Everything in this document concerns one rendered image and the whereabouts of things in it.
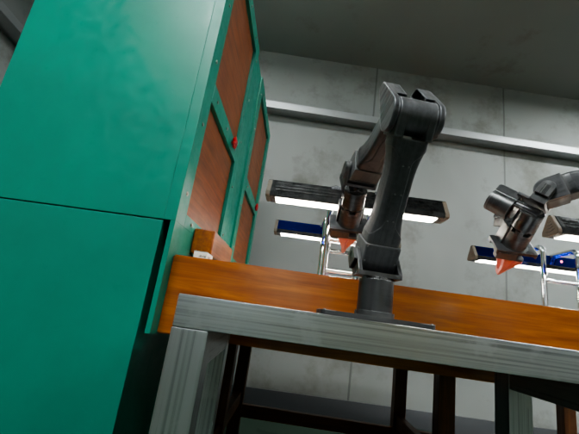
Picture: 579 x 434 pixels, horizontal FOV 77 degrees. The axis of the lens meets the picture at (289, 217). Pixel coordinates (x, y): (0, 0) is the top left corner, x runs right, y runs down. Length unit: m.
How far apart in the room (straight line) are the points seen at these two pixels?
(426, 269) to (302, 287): 2.34
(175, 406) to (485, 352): 0.38
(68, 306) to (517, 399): 0.94
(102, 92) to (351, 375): 2.49
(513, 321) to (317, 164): 2.39
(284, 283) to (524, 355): 0.51
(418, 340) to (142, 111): 0.85
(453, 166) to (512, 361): 3.02
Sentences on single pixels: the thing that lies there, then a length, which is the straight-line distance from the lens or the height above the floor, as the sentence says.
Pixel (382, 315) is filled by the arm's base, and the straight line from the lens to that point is 0.66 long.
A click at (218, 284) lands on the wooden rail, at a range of 0.89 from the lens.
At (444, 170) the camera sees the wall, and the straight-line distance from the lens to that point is 3.45.
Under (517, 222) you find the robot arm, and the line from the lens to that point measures 1.04.
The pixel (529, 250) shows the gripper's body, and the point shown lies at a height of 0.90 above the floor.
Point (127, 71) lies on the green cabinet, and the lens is 1.14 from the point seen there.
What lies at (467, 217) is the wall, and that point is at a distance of 3.40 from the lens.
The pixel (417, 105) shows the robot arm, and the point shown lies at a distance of 0.66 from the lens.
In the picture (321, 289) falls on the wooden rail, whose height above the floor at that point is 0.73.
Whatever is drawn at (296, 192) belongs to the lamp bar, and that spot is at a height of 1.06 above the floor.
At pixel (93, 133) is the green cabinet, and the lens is 1.08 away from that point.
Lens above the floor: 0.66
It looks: 15 degrees up
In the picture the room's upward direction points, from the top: 8 degrees clockwise
